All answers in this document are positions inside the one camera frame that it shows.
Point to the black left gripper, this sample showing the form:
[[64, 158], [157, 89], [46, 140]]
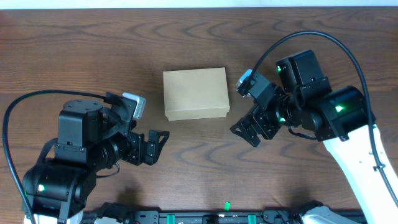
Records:
[[138, 147]]

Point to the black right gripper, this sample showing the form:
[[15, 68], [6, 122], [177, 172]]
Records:
[[265, 122]]

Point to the brown cardboard box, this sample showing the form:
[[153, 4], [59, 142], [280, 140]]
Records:
[[196, 94]]

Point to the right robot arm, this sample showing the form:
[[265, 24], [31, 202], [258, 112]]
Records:
[[337, 118]]

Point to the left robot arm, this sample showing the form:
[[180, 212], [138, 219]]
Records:
[[93, 135]]

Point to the small green clip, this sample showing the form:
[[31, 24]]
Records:
[[227, 206]]

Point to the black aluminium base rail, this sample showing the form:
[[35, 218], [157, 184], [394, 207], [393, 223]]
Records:
[[313, 212]]

